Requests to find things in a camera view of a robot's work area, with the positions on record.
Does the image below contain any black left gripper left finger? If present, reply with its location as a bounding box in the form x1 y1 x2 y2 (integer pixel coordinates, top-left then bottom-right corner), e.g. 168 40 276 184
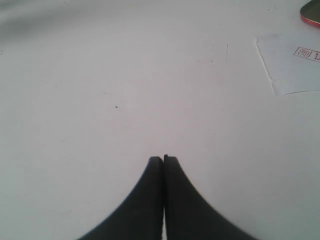
81 156 164 240

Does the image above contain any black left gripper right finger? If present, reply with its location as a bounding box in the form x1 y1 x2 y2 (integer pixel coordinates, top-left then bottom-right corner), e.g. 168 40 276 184
163 155 254 240

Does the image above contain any white paper sheet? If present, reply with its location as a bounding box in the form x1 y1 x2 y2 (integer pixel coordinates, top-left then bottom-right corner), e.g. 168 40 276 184
256 32 320 95

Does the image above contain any gold tin lid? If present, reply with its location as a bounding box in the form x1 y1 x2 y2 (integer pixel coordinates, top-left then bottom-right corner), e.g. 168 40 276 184
299 0 320 28

